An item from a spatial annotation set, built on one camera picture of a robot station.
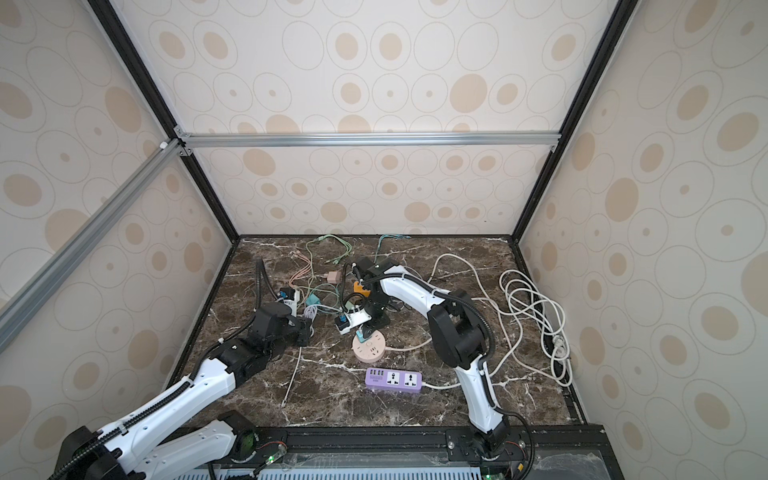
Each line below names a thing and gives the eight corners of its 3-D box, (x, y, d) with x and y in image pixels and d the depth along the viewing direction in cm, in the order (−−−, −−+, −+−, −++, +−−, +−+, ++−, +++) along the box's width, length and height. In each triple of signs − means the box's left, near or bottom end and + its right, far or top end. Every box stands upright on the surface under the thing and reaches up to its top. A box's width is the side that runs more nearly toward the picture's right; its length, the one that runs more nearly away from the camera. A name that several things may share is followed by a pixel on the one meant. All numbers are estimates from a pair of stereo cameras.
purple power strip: (365, 391, 84) (364, 387, 82) (366, 372, 88) (365, 368, 85) (422, 391, 84) (423, 387, 82) (421, 372, 88) (422, 368, 85)
